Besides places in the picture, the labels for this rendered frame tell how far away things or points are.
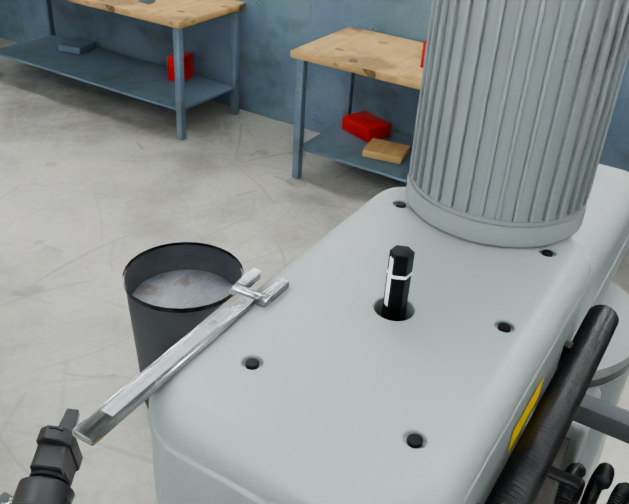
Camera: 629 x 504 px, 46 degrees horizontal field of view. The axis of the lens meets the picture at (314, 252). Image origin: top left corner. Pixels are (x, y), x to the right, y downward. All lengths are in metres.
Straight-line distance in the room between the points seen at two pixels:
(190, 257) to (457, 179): 2.51
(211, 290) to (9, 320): 1.21
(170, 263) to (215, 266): 0.19
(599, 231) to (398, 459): 0.70
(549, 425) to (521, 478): 0.08
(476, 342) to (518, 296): 0.09
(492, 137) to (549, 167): 0.07
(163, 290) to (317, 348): 2.51
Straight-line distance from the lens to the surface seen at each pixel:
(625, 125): 5.02
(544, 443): 0.71
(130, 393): 0.58
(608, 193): 1.29
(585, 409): 1.04
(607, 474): 1.09
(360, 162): 4.91
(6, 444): 3.30
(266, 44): 5.97
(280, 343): 0.63
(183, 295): 3.09
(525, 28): 0.72
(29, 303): 4.03
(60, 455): 1.29
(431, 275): 0.74
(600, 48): 0.75
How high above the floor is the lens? 2.29
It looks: 32 degrees down
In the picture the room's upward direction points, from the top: 4 degrees clockwise
